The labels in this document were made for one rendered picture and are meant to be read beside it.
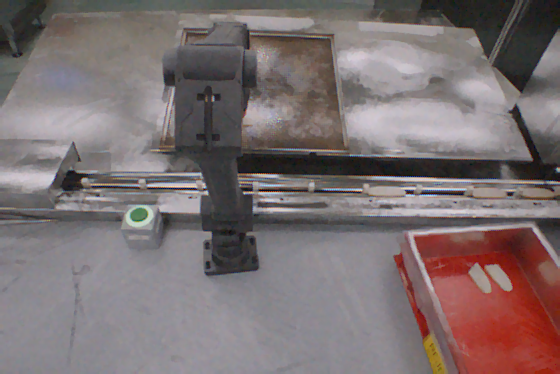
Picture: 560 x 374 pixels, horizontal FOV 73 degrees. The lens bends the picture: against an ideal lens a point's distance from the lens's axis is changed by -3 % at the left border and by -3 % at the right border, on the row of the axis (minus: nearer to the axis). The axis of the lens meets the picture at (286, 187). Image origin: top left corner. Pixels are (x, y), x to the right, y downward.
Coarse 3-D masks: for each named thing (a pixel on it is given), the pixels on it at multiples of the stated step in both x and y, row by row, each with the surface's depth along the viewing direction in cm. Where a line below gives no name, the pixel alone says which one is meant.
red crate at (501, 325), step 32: (448, 256) 91; (480, 256) 91; (512, 256) 92; (448, 288) 85; (512, 288) 86; (416, 320) 79; (448, 320) 80; (480, 320) 80; (512, 320) 80; (544, 320) 81; (480, 352) 76; (512, 352) 76; (544, 352) 76
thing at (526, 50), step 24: (384, 0) 297; (408, 0) 248; (432, 0) 225; (456, 0) 225; (480, 0) 226; (504, 0) 226; (552, 0) 226; (456, 24) 236; (480, 24) 237; (504, 24) 237; (528, 24) 237; (552, 24) 237; (528, 48) 249; (504, 72) 262; (528, 72) 263
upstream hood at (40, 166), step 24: (0, 144) 93; (24, 144) 93; (48, 144) 94; (72, 144) 96; (0, 168) 88; (24, 168) 88; (48, 168) 89; (0, 192) 83; (24, 192) 83; (48, 192) 85
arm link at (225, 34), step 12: (216, 24) 73; (228, 24) 73; (240, 24) 74; (216, 36) 54; (228, 36) 56; (240, 36) 70; (168, 60) 44; (252, 60) 45; (168, 72) 44; (252, 72) 45; (168, 84) 45; (252, 84) 46
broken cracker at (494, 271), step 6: (486, 270) 88; (492, 270) 88; (498, 270) 88; (492, 276) 87; (498, 276) 87; (504, 276) 87; (498, 282) 86; (504, 282) 86; (504, 288) 85; (510, 288) 85
